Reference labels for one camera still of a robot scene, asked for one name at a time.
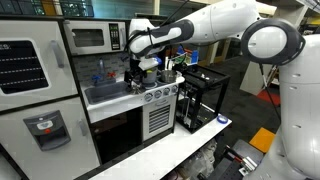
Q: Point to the grey toy faucet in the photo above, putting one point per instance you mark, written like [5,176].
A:
[101,68]

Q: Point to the grey stove knob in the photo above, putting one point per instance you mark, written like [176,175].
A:
[148,97]
[166,91]
[157,94]
[174,89]

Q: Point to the clear plastic bag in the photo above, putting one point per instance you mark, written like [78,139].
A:
[200,160]

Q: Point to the white fridge door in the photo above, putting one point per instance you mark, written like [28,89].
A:
[20,153]

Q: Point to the orange black clamp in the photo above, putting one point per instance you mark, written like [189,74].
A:
[236,156]

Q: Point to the grey toy sink basin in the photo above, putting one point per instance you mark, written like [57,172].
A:
[106,91]

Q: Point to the white kitchen utensil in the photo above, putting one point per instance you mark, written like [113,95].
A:
[168,62]

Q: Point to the red floor mat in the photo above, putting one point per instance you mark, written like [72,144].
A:
[270,98]

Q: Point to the aluminium corner bracket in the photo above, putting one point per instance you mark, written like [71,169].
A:
[248,165]

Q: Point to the white cabinet panel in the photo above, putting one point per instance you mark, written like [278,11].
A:
[253,80]

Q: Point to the small silver pot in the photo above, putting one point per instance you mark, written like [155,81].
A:
[168,76]

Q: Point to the yellow box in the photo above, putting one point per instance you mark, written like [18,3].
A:
[263,140]

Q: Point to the toy microwave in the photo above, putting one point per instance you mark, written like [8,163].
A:
[100,46]

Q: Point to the white toy oven door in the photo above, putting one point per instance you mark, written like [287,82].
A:
[159,116]

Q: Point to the grey ice dispenser panel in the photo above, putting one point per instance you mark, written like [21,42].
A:
[46,131]

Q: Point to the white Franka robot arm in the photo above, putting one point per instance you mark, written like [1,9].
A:
[216,20]

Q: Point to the white black toy kitchen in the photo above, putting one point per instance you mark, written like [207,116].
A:
[110,110]

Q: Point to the blue tape roll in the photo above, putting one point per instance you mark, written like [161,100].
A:
[222,119]

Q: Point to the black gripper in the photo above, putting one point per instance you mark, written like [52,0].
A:
[135,76]

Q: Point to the blue white container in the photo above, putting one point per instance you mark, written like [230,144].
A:
[191,56]

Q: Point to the white freezer door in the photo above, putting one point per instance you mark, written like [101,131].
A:
[66,83]

